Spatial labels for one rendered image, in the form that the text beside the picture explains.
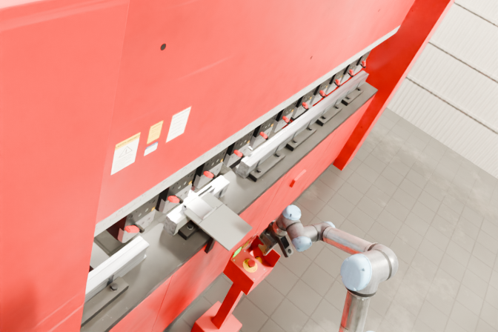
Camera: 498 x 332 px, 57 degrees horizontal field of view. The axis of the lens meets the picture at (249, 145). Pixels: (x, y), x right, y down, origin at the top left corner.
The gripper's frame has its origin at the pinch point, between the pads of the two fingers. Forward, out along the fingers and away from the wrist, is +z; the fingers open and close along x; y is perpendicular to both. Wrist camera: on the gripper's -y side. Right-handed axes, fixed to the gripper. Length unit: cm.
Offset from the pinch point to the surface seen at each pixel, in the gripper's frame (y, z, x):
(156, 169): 35, -67, 60
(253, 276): -3.7, 1.5, 13.0
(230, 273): 5.9, 10.4, 15.2
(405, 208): -45, 76, -210
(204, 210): 30.4, -17.8, 21.7
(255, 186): 29.5, -5.1, -22.9
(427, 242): -75, 74, -190
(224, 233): 16.2, -18.8, 23.0
